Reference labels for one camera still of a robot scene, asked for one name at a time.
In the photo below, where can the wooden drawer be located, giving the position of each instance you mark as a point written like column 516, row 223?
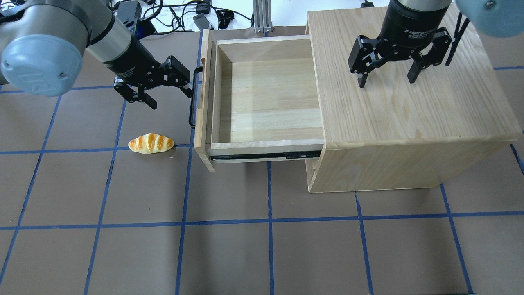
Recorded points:
column 257, row 96

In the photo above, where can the toy bread loaf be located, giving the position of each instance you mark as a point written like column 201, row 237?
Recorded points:
column 151, row 143

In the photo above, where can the aluminium frame post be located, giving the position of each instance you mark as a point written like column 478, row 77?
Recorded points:
column 261, row 16

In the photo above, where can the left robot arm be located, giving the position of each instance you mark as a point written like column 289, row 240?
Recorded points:
column 43, row 44

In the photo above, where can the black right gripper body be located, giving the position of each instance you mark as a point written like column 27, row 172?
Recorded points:
column 404, row 25

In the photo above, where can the black drawer handle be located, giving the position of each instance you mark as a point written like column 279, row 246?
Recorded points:
column 191, row 119

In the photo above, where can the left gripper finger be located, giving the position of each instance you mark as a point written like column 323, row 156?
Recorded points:
column 133, row 96
column 174, row 73

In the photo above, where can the wooden drawer cabinet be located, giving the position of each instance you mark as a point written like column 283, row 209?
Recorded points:
column 392, row 134

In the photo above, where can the black drawer slide rail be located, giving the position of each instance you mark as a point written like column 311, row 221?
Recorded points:
column 285, row 155

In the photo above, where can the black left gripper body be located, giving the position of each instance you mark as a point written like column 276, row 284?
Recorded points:
column 130, row 58

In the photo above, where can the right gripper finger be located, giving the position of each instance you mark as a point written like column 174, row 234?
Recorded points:
column 365, row 56
column 440, row 44

